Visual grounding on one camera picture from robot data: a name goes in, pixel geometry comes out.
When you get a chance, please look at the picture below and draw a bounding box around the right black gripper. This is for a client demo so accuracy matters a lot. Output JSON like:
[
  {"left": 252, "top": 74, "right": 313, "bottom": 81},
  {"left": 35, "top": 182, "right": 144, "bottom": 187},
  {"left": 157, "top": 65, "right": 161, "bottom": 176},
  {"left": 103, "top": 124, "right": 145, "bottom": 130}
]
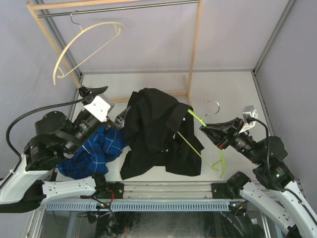
[{"left": 200, "top": 117, "right": 263, "bottom": 165}]

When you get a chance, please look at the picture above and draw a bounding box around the blue plaid shirt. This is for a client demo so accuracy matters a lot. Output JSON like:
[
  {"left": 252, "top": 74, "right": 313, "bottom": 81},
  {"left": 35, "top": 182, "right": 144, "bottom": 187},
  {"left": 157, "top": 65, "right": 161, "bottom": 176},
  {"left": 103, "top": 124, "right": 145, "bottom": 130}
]
[{"left": 57, "top": 126, "right": 128, "bottom": 179}]

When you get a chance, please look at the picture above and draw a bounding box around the black shirt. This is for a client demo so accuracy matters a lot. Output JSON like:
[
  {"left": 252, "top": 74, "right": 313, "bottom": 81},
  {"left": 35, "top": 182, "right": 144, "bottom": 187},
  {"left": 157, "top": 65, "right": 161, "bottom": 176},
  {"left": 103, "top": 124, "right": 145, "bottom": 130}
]
[{"left": 120, "top": 88, "right": 204, "bottom": 180}]

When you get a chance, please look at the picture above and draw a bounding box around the wooden clothes rack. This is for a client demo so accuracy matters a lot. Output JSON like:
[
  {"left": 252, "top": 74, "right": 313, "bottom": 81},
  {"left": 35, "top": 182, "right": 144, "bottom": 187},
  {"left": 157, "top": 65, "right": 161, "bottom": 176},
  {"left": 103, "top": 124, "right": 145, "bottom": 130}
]
[{"left": 26, "top": 0, "right": 204, "bottom": 103}]

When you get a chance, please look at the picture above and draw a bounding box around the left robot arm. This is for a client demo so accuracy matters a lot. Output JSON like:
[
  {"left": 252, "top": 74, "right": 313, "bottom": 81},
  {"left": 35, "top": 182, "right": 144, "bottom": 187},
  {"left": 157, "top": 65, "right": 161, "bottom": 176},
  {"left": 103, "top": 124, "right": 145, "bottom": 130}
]
[{"left": 0, "top": 86, "right": 123, "bottom": 214}]

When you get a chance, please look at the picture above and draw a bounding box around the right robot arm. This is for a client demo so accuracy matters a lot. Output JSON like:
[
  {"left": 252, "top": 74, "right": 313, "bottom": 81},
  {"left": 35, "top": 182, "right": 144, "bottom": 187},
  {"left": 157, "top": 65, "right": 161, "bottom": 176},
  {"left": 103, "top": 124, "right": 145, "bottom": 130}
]
[{"left": 200, "top": 118, "right": 317, "bottom": 238}]

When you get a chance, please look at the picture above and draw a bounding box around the cream hanger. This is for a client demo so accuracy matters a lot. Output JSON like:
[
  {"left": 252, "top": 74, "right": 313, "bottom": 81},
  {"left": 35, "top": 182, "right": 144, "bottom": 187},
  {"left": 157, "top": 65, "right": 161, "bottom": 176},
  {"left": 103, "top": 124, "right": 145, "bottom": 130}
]
[{"left": 52, "top": 11, "right": 126, "bottom": 85}]

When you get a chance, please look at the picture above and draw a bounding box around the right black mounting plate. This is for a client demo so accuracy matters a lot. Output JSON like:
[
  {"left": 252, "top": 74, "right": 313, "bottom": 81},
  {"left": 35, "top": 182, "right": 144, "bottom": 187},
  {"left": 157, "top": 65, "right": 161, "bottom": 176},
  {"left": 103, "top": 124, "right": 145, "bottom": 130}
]
[{"left": 211, "top": 183, "right": 239, "bottom": 199}]

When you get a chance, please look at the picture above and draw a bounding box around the black mounting plate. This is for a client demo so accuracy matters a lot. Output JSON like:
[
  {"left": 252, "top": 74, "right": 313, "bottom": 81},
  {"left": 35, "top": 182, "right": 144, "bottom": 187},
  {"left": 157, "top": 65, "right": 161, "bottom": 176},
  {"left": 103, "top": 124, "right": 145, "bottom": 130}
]
[
  {"left": 211, "top": 183, "right": 239, "bottom": 199},
  {"left": 80, "top": 182, "right": 125, "bottom": 200}
]

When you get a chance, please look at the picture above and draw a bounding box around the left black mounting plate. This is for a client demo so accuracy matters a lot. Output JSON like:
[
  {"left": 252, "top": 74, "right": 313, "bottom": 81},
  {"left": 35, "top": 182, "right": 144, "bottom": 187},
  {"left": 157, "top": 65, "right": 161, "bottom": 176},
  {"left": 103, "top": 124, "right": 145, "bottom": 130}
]
[{"left": 80, "top": 182, "right": 125, "bottom": 200}]

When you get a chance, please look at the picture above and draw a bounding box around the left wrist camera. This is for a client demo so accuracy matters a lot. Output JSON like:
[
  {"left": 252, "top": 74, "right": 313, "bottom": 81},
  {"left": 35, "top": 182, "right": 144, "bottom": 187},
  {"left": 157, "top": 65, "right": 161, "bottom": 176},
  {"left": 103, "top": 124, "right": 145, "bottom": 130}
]
[{"left": 84, "top": 94, "right": 114, "bottom": 122}]

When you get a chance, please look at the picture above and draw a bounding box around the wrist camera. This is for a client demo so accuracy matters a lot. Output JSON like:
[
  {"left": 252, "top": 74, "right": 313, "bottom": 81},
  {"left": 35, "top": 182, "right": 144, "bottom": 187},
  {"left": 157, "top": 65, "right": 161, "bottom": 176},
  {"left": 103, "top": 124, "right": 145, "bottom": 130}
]
[
  {"left": 239, "top": 105, "right": 258, "bottom": 134},
  {"left": 84, "top": 94, "right": 114, "bottom": 122}
]

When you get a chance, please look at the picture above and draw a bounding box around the left camera cable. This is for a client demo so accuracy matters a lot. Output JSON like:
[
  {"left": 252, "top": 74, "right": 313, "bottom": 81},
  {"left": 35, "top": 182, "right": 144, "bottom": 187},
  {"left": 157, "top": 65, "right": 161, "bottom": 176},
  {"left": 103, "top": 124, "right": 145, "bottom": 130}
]
[{"left": 5, "top": 98, "right": 91, "bottom": 162}]

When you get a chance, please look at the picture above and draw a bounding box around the camera cable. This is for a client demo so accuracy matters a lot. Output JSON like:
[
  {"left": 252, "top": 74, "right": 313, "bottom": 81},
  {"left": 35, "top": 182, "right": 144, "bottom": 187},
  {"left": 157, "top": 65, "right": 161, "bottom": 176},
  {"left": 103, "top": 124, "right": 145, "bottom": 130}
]
[
  {"left": 252, "top": 118, "right": 317, "bottom": 221},
  {"left": 5, "top": 98, "right": 91, "bottom": 162}
]

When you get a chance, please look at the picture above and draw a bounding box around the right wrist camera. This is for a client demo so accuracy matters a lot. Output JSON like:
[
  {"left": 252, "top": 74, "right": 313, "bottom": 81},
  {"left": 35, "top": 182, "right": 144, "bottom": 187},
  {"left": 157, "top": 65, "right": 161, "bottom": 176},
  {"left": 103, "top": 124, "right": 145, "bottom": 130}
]
[{"left": 239, "top": 105, "right": 258, "bottom": 134}]

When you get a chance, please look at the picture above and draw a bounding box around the right camera cable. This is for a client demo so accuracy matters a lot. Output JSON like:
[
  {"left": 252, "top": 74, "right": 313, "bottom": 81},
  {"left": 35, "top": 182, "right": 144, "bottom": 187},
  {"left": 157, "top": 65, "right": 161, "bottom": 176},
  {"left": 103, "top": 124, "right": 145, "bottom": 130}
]
[{"left": 252, "top": 118, "right": 317, "bottom": 221}]

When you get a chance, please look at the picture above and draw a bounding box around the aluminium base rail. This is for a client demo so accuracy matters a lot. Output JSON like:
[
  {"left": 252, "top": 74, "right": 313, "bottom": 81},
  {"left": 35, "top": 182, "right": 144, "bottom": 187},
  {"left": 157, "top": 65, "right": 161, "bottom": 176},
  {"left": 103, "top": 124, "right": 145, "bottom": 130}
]
[{"left": 49, "top": 180, "right": 307, "bottom": 201}]

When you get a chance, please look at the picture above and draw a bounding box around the grey slotted cable duct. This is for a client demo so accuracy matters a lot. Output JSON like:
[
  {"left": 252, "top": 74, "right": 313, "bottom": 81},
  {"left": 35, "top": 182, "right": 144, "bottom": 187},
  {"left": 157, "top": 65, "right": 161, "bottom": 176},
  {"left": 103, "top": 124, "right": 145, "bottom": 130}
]
[{"left": 46, "top": 201, "right": 238, "bottom": 212}]

